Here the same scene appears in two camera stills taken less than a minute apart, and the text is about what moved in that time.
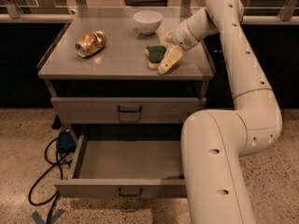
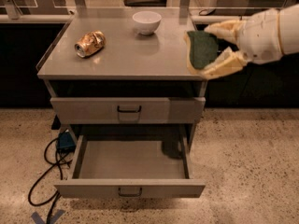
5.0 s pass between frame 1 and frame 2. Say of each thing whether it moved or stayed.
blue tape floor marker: stayed
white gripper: moved
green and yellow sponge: moved
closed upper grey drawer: stayed
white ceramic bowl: stayed
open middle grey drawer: stayed
